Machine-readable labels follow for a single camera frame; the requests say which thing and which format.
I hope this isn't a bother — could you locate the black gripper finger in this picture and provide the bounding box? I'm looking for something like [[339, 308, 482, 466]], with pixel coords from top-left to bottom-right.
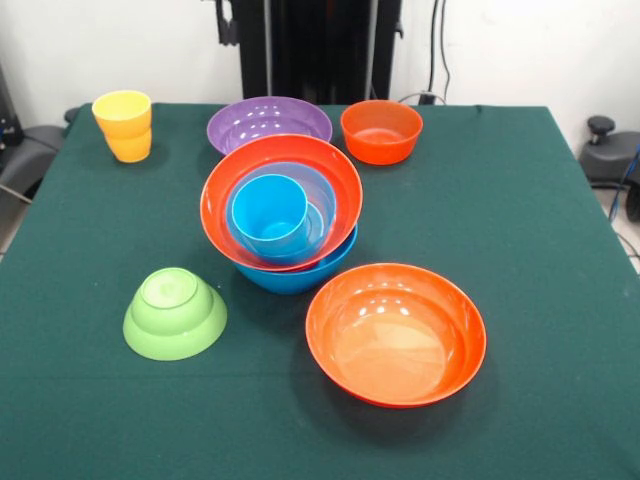
[[214, 0, 238, 47]]

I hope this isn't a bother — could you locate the blue cup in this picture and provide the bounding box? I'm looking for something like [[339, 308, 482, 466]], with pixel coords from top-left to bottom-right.
[[231, 173, 310, 256]]

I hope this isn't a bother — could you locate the small blue bowl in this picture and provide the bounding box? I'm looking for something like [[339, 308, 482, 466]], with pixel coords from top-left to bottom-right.
[[225, 161, 338, 266]]

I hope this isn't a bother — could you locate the large orange bowl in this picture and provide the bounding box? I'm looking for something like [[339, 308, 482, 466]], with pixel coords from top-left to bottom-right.
[[305, 262, 488, 410], [199, 133, 364, 274]]

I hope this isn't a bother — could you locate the green bowl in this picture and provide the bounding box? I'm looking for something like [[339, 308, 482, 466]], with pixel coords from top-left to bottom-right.
[[122, 267, 229, 362]]

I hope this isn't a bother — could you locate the purple bowl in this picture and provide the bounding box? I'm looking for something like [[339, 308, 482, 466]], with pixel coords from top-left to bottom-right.
[[206, 96, 334, 155]]

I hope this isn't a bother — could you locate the yellow cup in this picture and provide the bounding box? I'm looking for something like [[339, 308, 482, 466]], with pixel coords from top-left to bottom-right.
[[91, 89, 153, 141]]

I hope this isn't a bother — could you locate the orange cup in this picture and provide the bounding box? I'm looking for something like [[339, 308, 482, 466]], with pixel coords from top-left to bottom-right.
[[104, 127, 153, 164]]

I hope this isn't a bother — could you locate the small orange bowl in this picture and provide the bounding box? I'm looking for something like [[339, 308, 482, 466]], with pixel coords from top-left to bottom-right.
[[340, 99, 424, 166]]

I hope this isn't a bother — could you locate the large blue bowl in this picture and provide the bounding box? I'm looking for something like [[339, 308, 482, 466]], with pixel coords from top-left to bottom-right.
[[234, 223, 359, 296]]

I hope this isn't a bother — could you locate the dark green tablecloth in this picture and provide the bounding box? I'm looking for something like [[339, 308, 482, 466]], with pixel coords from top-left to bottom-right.
[[0, 102, 640, 480]]

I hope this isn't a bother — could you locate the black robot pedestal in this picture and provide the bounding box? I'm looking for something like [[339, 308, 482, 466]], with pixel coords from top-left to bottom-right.
[[229, 0, 404, 106]]

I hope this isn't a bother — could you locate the black cable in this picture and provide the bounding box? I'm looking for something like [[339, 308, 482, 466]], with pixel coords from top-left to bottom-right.
[[427, 0, 454, 104]]

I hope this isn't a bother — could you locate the grey pedestal foot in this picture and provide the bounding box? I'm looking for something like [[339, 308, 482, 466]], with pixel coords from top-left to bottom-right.
[[0, 107, 80, 201], [579, 115, 640, 184]]

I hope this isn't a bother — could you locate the blue cable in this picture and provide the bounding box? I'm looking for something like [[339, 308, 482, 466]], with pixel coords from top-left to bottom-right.
[[607, 144, 640, 224]]

